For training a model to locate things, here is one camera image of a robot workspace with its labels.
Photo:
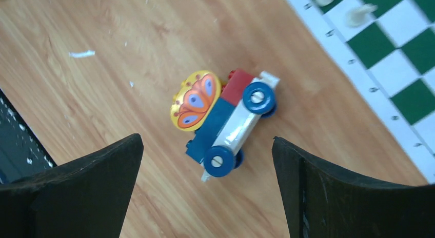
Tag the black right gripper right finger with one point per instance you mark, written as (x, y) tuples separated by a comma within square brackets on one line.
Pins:
[(323, 199)]

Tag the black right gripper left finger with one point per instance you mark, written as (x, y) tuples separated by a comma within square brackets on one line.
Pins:
[(86, 197)]

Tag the green white chess board mat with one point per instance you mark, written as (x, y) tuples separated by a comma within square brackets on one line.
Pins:
[(390, 62)]

